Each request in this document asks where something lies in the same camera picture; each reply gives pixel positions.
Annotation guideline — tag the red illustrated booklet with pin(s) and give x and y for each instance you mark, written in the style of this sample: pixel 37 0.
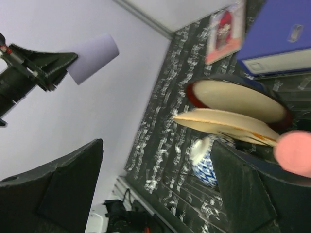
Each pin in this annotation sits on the red illustrated booklet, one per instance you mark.
pixel 227 29

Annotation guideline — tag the lavender plastic cup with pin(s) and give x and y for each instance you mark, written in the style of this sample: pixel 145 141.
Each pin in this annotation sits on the lavender plastic cup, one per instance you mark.
pixel 93 55

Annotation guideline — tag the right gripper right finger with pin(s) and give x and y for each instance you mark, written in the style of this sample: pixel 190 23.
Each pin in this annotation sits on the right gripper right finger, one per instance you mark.
pixel 259 196

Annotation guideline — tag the blue white patterned bowl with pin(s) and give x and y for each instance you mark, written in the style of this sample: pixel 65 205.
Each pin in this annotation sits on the blue white patterned bowl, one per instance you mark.
pixel 202 162

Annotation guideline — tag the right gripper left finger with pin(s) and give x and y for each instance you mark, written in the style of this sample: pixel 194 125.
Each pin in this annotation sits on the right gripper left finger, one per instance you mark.
pixel 55 197

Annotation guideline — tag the black wire dish rack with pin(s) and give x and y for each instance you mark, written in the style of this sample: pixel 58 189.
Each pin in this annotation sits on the black wire dish rack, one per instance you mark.
pixel 254 191

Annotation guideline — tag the cream floral plate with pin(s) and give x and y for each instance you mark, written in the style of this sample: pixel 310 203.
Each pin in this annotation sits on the cream floral plate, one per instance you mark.
pixel 237 126

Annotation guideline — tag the red rimmed cream plate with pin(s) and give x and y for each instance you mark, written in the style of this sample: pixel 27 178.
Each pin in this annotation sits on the red rimmed cream plate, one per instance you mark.
pixel 240 95

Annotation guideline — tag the blue ring binder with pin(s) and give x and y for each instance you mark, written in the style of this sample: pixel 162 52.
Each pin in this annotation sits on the blue ring binder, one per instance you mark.
pixel 279 40

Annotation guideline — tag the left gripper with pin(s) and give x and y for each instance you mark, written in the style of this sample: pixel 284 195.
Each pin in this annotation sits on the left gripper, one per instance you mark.
pixel 26 69

